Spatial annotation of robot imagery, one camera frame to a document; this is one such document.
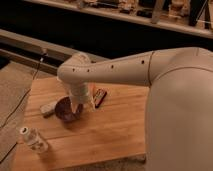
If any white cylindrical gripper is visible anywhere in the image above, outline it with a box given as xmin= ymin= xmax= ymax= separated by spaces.
xmin=69 ymin=83 xmax=96 ymax=114

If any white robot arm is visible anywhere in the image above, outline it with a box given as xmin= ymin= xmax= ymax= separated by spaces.
xmin=57 ymin=47 xmax=213 ymax=171

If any dark purple bowl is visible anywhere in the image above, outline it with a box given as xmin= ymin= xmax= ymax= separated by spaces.
xmin=55 ymin=97 xmax=83 ymax=122

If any dark snack packet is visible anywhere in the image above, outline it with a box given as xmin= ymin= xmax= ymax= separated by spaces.
xmin=94 ymin=89 xmax=107 ymax=108

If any orange carrot toy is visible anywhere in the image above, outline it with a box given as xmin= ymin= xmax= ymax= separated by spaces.
xmin=89 ymin=83 xmax=96 ymax=96

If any wooden cutting board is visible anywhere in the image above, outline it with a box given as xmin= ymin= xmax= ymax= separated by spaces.
xmin=12 ymin=77 xmax=148 ymax=171

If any cluttered background shelf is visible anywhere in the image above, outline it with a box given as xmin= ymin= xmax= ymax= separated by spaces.
xmin=25 ymin=0 xmax=213 ymax=40

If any black cable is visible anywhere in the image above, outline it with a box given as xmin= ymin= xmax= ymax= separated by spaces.
xmin=0 ymin=48 xmax=48 ymax=164

